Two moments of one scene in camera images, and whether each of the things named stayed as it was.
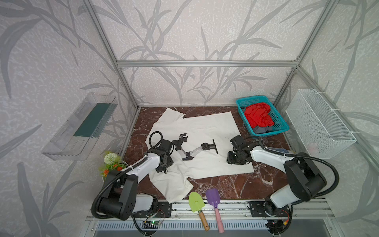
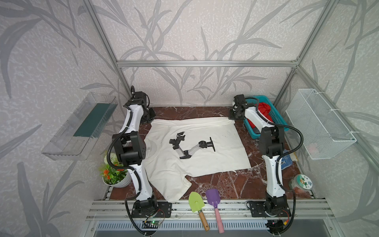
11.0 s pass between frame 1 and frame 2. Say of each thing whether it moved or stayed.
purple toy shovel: stayed
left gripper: moved
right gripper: moved
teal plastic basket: stayed
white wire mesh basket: stayed
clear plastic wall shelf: stayed
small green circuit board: stayed
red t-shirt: stayed
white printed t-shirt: moved
